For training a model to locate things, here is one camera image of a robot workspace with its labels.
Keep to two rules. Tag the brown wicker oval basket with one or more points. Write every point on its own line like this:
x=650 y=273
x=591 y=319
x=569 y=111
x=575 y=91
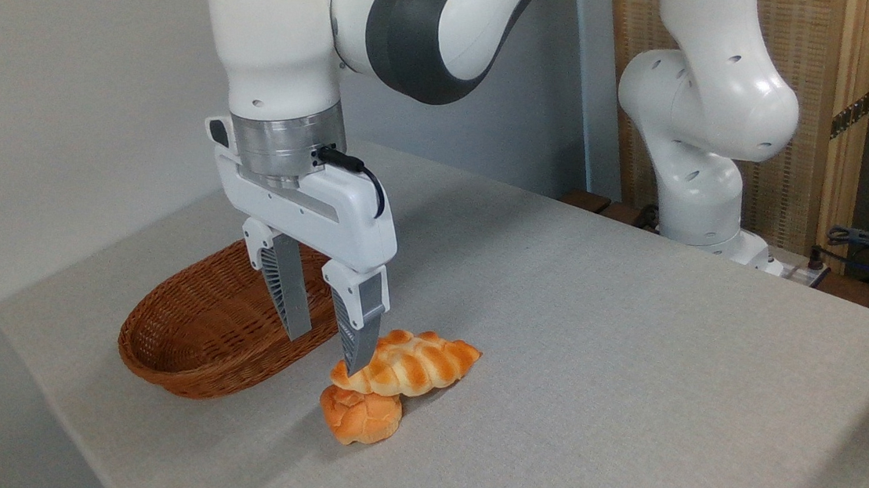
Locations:
x=199 y=335

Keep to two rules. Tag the long braided bread loaf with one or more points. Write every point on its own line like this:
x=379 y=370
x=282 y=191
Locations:
x=413 y=364

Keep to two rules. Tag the round orange bread roll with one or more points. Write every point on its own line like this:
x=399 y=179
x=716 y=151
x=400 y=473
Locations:
x=361 y=417

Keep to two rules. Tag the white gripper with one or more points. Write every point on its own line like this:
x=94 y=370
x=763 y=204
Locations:
x=345 y=216

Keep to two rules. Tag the metal screen hinge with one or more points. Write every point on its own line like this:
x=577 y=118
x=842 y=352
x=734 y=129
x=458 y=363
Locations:
x=852 y=114

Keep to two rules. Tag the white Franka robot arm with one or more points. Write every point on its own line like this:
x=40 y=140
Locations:
x=275 y=38

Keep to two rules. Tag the wooden woven folding screen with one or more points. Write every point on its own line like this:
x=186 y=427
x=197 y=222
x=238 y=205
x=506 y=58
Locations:
x=815 y=14

